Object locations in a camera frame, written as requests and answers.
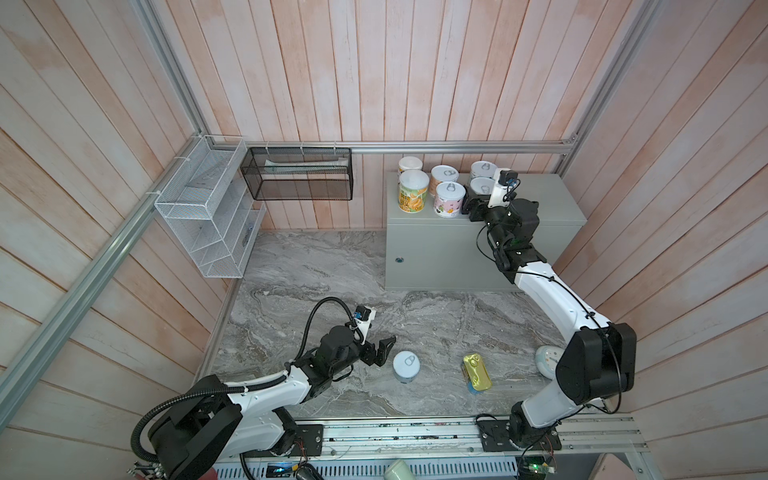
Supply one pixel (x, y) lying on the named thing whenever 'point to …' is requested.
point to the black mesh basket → (299, 173)
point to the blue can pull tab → (406, 366)
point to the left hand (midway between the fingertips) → (382, 337)
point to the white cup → (398, 470)
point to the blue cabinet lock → (400, 260)
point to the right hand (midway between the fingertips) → (478, 184)
